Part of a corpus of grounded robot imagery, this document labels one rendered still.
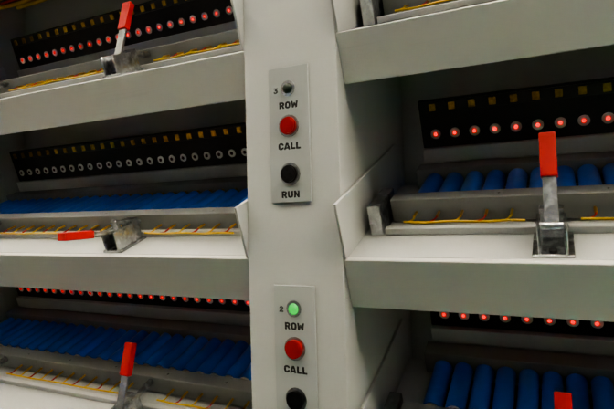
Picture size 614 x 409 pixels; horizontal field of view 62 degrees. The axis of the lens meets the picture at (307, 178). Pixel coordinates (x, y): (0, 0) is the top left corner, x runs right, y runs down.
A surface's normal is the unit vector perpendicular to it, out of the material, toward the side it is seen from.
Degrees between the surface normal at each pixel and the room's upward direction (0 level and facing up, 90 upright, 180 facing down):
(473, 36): 111
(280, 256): 90
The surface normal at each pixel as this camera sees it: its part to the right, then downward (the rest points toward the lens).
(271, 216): -0.45, -0.04
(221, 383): -0.19, -0.95
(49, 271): -0.40, 0.32
